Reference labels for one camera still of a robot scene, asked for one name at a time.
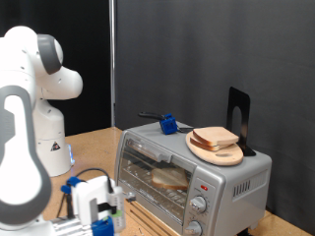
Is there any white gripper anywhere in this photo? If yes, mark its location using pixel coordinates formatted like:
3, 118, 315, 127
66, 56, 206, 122
72, 176, 137, 228

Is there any white bread slice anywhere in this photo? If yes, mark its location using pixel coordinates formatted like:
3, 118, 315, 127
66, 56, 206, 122
192, 126, 240, 148
151, 166, 190, 192
189, 137, 230, 152

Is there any glass oven door with handle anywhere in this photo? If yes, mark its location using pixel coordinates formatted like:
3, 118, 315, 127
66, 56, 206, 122
116, 132, 198, 228

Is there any silver oven knob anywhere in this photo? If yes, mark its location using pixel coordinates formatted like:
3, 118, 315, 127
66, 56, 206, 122
184, 219, 203, 236
189, 196, 208, 214

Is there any black spatula with blue block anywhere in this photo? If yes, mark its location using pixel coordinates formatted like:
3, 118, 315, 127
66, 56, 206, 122
136, 111, 195, 136

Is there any wooden block under oven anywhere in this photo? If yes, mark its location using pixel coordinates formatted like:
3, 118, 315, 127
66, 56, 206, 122
122, 198, 175, 236

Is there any silver toaster oven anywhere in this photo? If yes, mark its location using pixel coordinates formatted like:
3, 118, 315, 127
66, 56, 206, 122
114, 118, 273, 236

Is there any round wooden cutting board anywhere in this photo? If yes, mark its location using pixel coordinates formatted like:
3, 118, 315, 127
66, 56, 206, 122
184, 130, 244, 167

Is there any vertical metal pole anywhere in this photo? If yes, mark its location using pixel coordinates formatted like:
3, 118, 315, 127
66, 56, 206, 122
108, 0, 117, 128

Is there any black metal bookend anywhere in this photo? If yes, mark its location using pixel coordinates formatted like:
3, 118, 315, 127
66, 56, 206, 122
225, 86, 257, 157

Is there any metal wire oven rack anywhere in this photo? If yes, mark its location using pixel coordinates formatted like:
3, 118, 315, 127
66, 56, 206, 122
119, 156, 192, 224

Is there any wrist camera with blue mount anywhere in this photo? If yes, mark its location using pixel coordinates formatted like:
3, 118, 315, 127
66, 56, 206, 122
91, 186, 128, 236

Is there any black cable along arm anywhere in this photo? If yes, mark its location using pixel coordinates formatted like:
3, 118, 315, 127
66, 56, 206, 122
56, 167, 115, 220

